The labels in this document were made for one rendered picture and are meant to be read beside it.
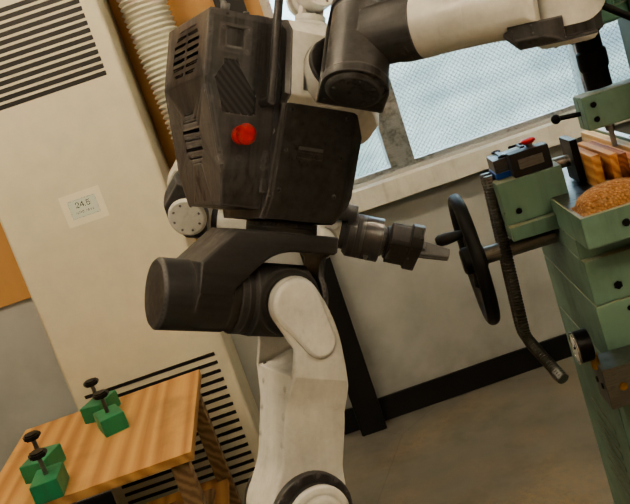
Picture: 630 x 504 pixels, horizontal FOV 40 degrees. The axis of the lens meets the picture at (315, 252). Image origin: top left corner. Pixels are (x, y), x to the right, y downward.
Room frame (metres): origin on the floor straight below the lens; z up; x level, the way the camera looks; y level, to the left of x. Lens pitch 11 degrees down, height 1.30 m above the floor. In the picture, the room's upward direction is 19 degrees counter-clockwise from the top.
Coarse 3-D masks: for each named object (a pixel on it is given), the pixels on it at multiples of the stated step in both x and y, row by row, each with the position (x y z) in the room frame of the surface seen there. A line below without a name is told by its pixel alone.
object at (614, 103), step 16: (624, 80) 1.77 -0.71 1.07; (576, 96) 1.78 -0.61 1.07; (592, 96) 1.73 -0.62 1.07; (608, 96) 1.73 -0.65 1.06; (624, 96) 1.72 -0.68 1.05; (592, 112) 1.73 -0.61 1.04; (608, 112) 1.73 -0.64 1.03; (624, 112) 1.72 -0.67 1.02; (592, 128) 1.73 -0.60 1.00; (608, 128) 1.75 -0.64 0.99
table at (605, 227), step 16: (576, 192) 1.69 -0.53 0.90; (560, 208) 1.63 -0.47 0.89; (624, 208) 1.48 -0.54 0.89; (528, 224) 1.70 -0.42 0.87; (544, 224) 1.70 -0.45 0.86; (560, 224) 1.68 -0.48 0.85; (576, 224) 1.53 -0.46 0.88; (592, 224) 1.49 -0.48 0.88; (608, 224) 1.48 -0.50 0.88; (624, 224) 1.48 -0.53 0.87; (576, 240) 1.57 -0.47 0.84; (592, 240) 1.49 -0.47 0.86; (608, 240) 1.48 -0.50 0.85
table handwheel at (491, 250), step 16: (464, 208) 1.72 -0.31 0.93; (464, 224) 1.69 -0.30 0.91; (464, 240) 1.80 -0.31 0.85; (512, 240) 1.78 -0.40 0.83; (528, 240) 1.77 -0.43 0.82; (544, 240) 1.76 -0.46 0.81; (464, 256) 1.77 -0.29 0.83; (480, 256) 1.66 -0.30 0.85; (496, 256) 1.77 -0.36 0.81; (480, 272) 1.65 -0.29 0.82; (480, 288) 1.66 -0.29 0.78; (480, 304) 1.84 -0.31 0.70; (496, 304) 1.67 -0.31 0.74; (496, 320) 1.71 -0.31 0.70
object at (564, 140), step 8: (560, 136) 1.82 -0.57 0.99; (568, 136) 1.79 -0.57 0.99; (560, 144) 1.82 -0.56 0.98; (568, 144) 1.75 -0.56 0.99; (576, 144) 1.73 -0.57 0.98; (568, 152) 1.77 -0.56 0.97; (576, 152) 1.73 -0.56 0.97; (552, 160) 1.78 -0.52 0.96; (560, 160) 1.77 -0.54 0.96; (568, 160) 1.77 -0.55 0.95; (576, 160) 1.73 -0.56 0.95; (568, 168) 1.81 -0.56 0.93; (576, 168) 1.73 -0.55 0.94; (576, 176) 1.75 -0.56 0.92; (584, 176) 1.73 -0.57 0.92
